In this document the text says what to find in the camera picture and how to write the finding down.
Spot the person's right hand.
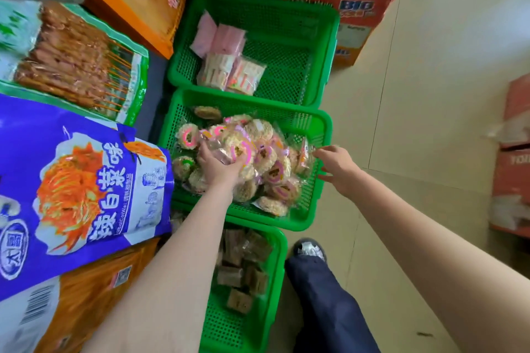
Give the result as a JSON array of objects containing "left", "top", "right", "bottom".
[{"left": 312, "top": 145, "right": 364, "bottom": 200}]

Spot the person's left hand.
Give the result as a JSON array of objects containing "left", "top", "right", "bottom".
[{"left": 197, "top": 140, "right": 248, "bottom": 197}]

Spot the pink ring rice cake packet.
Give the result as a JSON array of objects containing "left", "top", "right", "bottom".
[{"left": 221, "top": 138, "right": 256, "bottom": 169}]

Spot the green plastic basket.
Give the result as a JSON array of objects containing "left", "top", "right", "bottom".
[
  {"left": 167, "top": 0, "right": 341, "bottom": 109},
  {"left": 159, "top": 88, "right": 333, "bottom": 232},
  {"left": 169, "top": 200, "right": 289, "bottom": 353}
]

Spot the person's left forearm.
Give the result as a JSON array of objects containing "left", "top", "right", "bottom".
[{"left": 81, "top": 187, "right": 235, "bottom": 353}]

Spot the person's right forearm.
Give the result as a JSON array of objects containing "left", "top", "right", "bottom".
[{"left": 344, "top": 169, "right": 530, "bottom": 353}]

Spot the pile of round rice cakes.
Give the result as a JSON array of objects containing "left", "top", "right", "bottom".
[{"left": 172, "top": 105, "right": 318, "bottom": 218}]

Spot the person's black and white shoe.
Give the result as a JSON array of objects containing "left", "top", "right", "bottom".
[{"left": 291, "top": 238, "right": 328, "bottom": 265}]

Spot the clear striped candy packet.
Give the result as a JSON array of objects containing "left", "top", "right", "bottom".
[
  {"left": 196, "top": 53, "right": 236, "bottom": 91},
  {"left": 226, "top": 56, "right": 267, "bottom": 96}
]

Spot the pile of brown snack packets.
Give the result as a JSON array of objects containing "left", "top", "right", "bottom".
[{"left": 214, "top": 228, "right": 275, "bottom": 316}]

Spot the pink snack packet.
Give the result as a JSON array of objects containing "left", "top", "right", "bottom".
[
  {"left": 190, "top": 10, "right": 218, "bottom": 59},
  {"left": 211, "top": 24, "right": 247, "bottom": 58}
]

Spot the person's navy trouser leg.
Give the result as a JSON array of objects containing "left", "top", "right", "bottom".
[{"left": 284, "top": 255, "right": 382, "bottom": 353}]

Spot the blue spicy cabbage snack bag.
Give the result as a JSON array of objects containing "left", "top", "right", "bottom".
[{"left": 0, "top": 94, "right": 175, "bottom": 302}]

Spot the green skewer snack bag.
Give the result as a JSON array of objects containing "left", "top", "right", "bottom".
[{"left": 0, "top": 0, "right": 150, "bottom": 127}]

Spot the orange snack bag with barcode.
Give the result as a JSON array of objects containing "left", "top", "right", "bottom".
[{"left": 0, "top": 237, "right": 163, "bottom": 353}]

